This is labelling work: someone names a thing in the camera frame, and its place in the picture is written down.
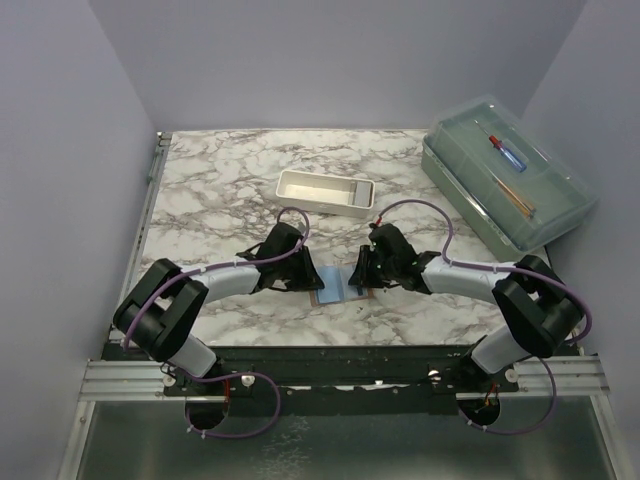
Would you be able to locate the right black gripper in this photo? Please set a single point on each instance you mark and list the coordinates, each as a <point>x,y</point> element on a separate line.
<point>363,275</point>

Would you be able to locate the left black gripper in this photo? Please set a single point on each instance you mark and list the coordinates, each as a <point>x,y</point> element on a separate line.
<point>309,279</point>

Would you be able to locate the tan leather card holder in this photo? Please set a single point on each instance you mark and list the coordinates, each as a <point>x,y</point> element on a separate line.
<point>336,287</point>

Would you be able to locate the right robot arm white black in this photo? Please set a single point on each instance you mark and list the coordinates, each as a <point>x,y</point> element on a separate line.
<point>538,311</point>

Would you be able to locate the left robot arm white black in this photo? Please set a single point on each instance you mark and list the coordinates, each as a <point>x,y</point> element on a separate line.
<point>160,311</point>

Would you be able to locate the white rectangular tray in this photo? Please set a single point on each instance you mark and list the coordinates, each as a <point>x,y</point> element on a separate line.
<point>326,194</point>

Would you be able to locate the clear green plastic toolbox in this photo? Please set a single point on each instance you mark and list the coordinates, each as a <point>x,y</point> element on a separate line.
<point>459,159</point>

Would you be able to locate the orange pencil tool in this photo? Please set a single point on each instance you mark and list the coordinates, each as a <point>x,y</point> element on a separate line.
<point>525,207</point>

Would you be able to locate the red blue screwdriver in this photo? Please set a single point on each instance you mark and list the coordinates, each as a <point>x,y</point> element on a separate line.
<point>503,150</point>

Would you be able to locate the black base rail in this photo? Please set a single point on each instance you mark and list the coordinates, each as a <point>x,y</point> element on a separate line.
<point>317,381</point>

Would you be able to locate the aluminium frame rail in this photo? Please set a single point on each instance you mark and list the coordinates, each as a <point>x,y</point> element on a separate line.
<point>84,410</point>

